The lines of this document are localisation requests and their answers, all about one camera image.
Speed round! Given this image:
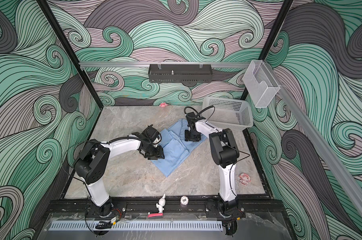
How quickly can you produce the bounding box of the light blue long sleeve shirt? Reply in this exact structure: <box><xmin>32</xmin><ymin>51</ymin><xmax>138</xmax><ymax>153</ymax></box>
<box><xmin>152</xmin><ymin>119</ymin><xmax>206</xmax><ymax>177</ymax></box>

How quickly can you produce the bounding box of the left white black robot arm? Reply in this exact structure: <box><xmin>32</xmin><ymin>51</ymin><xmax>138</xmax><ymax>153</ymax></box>
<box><xmin>74</xmin><ymin>134</ymin><xmax>165</xmax><ymax>218</ymax></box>

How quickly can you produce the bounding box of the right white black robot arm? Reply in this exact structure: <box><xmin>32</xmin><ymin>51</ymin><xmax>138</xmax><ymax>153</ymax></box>
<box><xmin>185</xmin><ymin>120</ymin><xmax>239</xmax><ymax>216</ymax></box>

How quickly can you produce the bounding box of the white perforated plastic basket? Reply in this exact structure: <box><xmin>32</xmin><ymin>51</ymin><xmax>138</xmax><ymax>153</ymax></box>
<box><xmin>201</xmin><ymin>97</ymin><xmax>253</xmax><ymax>131</ymax></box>

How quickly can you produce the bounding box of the white rabbit figurine pink base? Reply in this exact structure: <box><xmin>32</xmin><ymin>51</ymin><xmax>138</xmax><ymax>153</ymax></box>
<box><xmin>148</xmin><ymin>194</ymin><xmax>166</xmax><ymax>219</ymax></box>

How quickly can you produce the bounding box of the small round white figurine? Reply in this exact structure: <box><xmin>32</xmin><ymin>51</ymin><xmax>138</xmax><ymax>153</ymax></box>
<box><xmin>180</xmin><ymin>196</ymin><xmax>189</xmax><ymax>207</ymax></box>

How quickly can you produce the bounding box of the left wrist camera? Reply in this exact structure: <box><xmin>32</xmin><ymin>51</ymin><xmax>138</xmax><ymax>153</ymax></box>
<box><xmin>143</xmin><ymin>125</ymin><xmax>162</xmax><ymax>145</ymax></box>

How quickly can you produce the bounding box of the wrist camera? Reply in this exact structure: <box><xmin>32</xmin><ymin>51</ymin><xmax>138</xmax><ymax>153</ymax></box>
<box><xmin>143</xmin><ymin>125</ymin><xmax>162</xmax><ymax>145</ymax></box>
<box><xmin>185</xmin><ymin>112</ymin><xmax>199</xmax><ymax>129</ymax></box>

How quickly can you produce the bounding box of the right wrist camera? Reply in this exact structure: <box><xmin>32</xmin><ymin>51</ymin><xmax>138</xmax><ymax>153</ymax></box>
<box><xmin>185</xmin><ymin>112</ymin><xmax>199</xmax><ymax>129</ymax></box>

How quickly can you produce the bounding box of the left black cable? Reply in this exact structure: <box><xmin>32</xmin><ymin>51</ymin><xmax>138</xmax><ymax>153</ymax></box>
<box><xmin>60</xmin><ymin>134</ymin><xmax>146</xmax><ymax>199</ymax></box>

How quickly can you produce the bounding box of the black cable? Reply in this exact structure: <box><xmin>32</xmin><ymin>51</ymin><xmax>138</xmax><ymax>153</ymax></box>
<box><xmin>183</xmin><ymin>104</ymin><xmax>251</xmax><ymax>199</ymax></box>
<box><xmin>60</xmin><ymin>134</ymin><xmax>146</xmax><ymax>199</ymax></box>

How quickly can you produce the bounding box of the right black cable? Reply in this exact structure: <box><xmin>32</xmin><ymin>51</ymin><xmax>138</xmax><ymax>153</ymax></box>
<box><xmin>183</xmin><ymin>104</ymin><xmax>251</xmax><ymax>199</ymax></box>

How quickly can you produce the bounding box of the aluminium rail back wall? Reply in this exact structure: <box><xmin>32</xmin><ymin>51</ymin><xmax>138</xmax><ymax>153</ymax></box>
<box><xmin>79</xmin><ymin>61</ymin><xmax>250</xmax><ymax>69</ymax></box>

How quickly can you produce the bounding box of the aluminium rail wall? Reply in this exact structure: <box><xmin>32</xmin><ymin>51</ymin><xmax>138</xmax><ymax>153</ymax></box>
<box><xmin>79</xmin><ymin>61</ymin><xmax>250</xmax><ymax>69</ymax></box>
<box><xmin>264</xmin><ymin>62</ymin><xmax>362</xmax><ymax>217</ymax></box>

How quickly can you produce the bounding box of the clear plastic wall bin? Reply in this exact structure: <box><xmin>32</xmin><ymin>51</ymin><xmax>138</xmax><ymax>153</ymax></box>
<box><xmin>242</xmin><ymin>60</ymin><xmax>280</xmax><ymax>108</ymax></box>

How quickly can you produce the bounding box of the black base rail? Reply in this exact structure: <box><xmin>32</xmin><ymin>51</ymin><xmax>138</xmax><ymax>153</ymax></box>
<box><xmin>47</xmin><ymin>196</ymin><xmax>284</xmax><ymax>218</ymax></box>

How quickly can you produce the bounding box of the aluminium rail right wall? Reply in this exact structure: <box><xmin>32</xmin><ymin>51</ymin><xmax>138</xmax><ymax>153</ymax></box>
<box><xmin>264</xmin><ymin>62</ymin><xmax>362</xmax><ymax>217</ymax></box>

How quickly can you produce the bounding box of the white slotted cable duct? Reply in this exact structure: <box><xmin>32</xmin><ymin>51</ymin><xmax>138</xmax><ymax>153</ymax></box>
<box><xmin>49</xmin><ymin>220</ymin><xmax>223</xmax><ymax>232</ymax></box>

